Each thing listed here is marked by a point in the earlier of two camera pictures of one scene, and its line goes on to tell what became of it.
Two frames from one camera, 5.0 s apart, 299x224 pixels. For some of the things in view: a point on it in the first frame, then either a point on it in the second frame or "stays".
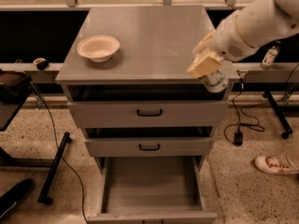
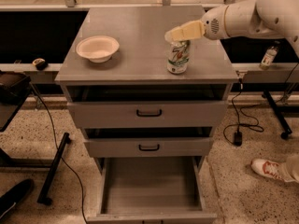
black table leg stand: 44,198 stays
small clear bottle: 269,57 stays
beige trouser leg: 291,149 -> 289,170
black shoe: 16,194 stays
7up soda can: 216,81 -> 178,56
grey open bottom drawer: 152,189 stays
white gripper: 228,41 -> 212,25
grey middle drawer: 149,147 stays
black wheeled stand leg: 288,131 stays
